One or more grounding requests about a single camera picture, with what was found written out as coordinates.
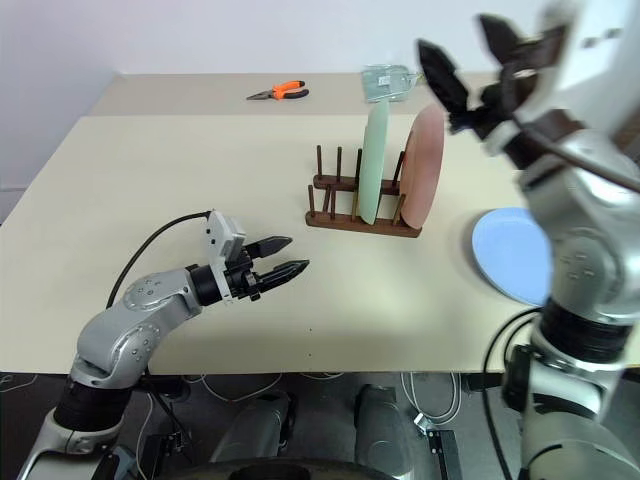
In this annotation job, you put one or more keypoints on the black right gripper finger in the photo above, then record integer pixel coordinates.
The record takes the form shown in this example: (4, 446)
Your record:
(502, 37)
(445, 77)

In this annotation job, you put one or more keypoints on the clear plastic bag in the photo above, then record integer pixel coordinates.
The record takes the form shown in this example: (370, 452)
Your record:
(385, 82)

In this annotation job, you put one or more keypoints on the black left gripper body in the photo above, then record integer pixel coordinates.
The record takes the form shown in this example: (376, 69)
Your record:
(241, 281)

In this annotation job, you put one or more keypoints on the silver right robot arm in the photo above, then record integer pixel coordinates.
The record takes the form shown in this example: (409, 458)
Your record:
(580, 240)

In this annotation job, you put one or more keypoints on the dark rounded grey shape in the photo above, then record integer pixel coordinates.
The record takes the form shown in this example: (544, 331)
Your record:
(260, 430)
(380, 425)

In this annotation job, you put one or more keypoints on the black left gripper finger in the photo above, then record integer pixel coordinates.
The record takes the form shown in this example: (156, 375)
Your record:
(272, 246)
(285, 272)

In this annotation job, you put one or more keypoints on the blue plate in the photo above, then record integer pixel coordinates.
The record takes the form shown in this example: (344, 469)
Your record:
(505, 250)

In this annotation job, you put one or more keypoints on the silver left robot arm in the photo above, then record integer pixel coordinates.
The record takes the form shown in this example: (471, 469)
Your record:
(125, 320)

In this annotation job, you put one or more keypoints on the black metal bracket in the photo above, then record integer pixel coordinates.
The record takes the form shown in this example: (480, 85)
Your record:
(442, 445)

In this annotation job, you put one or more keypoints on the wooden dish rack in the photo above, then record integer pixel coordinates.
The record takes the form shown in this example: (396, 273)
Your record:
(350, 222)

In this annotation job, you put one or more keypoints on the green plate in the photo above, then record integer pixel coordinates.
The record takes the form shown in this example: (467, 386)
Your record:
(372, 165)

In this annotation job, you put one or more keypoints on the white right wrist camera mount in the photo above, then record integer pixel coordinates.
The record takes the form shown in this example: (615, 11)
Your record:
(595, 55)

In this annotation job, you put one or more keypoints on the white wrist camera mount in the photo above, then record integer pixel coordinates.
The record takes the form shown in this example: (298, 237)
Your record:
(595, 55)
(225, 235)

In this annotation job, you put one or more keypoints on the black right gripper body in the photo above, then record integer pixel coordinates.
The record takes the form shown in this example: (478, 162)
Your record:
(502, 97)

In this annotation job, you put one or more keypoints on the pink plate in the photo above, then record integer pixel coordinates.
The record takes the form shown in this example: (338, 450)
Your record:
(422, 170)

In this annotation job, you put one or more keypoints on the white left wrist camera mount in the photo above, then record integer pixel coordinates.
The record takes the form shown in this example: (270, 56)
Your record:
(225, 235)

